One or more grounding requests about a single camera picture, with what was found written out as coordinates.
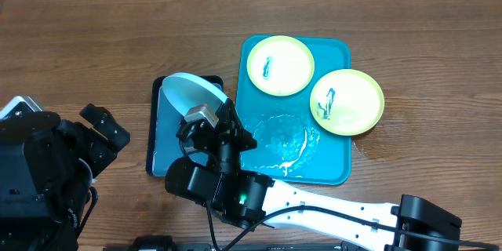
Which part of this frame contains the light blue rimmed plate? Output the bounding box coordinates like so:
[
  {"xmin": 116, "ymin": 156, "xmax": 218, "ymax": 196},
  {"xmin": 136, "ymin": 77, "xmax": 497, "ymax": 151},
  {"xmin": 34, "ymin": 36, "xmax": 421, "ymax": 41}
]
[{"xmin": 162, "ymin": 72, "xmax": 228, "ymax": 116}]

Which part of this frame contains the green rimmed plate top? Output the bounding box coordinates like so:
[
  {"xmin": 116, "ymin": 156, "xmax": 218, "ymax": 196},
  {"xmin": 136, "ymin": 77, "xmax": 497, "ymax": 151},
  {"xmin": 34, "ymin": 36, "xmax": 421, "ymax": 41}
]
[{"xmin": 246, "ymin": 35, "xmax": 315, "ymax": 96}]

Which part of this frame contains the green rimmed plate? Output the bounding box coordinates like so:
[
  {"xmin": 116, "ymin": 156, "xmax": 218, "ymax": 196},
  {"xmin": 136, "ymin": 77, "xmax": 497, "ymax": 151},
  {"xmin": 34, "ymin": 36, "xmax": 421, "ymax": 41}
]
[
  {"xmin": 309, "ymin": 69, "xmax": 385, "ymax": 136},
  {"xmin": 246, "ymin": 35, "xmax": 315, "ymax": 96}
]

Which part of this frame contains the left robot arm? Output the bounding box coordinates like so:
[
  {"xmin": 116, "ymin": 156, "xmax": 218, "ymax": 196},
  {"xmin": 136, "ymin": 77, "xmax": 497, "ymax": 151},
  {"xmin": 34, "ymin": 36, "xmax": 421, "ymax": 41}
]
[{"xmin": 1, "ymin": 96, "xmax": 130, "ymax": 250}]

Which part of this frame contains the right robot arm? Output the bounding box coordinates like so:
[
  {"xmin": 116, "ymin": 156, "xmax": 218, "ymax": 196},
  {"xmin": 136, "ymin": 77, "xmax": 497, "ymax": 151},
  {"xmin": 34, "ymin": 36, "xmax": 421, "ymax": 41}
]
[{"xmin": 165, "ymin": 99, "xmax": 498, "ymax": 250}]

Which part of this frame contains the teal plastic serving tray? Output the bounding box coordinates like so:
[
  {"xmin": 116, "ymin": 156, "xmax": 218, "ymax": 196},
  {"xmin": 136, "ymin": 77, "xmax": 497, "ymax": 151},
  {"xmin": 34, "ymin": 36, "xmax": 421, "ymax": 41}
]
[{"xmin": 235, "ymin": 35, "xmax": 351, "ymax": 185}]

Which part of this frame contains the black water tray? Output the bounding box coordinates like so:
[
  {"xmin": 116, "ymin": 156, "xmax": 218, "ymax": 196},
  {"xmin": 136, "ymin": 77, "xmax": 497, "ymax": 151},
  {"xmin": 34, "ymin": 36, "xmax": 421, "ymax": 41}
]
[{"xmin": 145, "ymin": 75, "xmax": 224, "ymax": 178}]

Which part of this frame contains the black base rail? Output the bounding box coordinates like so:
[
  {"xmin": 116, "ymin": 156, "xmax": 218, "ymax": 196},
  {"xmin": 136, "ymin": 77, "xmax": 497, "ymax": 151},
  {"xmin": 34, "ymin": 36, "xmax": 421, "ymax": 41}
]
[{"xmin": 103, "ymin": 235, "xmax": 364, "ymax": 251}]

